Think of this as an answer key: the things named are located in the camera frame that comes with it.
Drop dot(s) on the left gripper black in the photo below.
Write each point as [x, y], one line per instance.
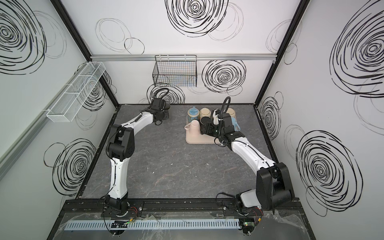
[162, 114]

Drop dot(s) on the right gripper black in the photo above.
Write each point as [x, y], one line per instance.
[207, 128]

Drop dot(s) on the black mug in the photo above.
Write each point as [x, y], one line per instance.
[205, 125]

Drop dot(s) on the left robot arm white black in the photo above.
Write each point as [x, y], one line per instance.
[121, 147]

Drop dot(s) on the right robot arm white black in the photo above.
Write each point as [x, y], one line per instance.
[273, 182]

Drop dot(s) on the light blue mug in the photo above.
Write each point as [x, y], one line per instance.
[235, 124]

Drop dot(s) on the beige tan mug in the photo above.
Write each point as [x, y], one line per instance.
[231, 112]

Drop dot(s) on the orange cream mug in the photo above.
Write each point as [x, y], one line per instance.
[205, 112]

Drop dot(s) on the blue butterfly mug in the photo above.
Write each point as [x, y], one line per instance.
[193, 114]

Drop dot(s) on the beige plastic tray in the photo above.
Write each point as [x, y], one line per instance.
[206, 139]

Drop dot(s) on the aluminium wall rail back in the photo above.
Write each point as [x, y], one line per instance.
[183, 57]

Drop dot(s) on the aluminium wall rail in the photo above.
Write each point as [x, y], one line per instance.
[183, 57]
[13, 153]

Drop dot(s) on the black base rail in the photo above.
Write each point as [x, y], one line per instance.
[143, 207]

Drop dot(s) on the white wire shelf basket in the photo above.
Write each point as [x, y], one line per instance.
[84, 91]

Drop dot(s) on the white slotted cable duct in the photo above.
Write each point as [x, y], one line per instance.
[191, 224]

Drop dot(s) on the black corner frame post left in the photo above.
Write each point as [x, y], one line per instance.
[66, 19]

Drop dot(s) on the black corner frame post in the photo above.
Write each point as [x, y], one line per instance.
[303, 4]
[66, 19]

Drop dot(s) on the black corner frame post right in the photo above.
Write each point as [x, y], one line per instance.
[303, 4]

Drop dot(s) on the aluminium wall rail left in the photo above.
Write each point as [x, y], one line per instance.
[13, 153]

